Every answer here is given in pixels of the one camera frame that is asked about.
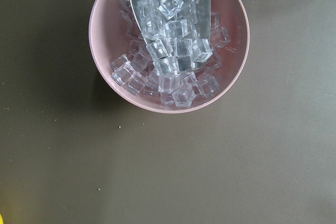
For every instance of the clear ice cube pile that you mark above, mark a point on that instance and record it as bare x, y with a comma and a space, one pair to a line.
135, 71

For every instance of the pink bowl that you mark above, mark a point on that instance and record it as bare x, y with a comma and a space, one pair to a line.
108, 41

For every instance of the metal ice scoop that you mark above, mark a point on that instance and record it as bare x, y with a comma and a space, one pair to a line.
176, 32

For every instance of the whole lemon lower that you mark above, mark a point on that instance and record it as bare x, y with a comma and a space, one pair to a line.
1, 218

